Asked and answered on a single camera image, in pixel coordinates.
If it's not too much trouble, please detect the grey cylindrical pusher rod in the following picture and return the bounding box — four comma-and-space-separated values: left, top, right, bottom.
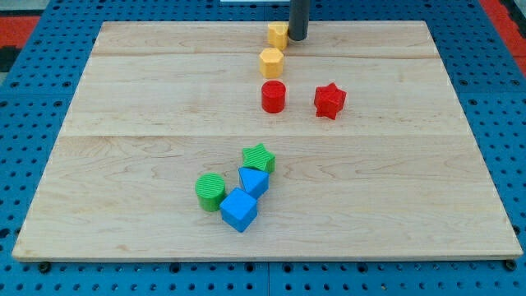
288, 0, 311, 41

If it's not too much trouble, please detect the blue cube block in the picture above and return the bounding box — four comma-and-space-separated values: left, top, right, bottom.
219, 187, 257, 233

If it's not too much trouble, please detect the yellow heart block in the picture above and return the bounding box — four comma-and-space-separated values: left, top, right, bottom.
267, 21, 288, 50

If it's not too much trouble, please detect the blue triangle block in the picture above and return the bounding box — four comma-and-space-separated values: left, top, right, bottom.
238, 167, 270, 200

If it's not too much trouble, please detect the green cylinder block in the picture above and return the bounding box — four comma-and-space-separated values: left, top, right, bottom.
195, 173, 226, 212

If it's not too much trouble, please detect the red star block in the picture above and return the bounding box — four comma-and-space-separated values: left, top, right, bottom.
314, 83, 347, 120

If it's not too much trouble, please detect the yellow hexagon block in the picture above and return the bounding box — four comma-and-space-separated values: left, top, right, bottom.
259, 48, 284, 79

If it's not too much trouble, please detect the green star block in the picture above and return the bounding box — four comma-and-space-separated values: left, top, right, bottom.
242, 143, 275, 173

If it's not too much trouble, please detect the red cylinder block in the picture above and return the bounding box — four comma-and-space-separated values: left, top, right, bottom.
261, 81, 286, 113

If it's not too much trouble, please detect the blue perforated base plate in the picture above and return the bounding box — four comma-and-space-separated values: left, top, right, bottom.
1, 0, 525, 295

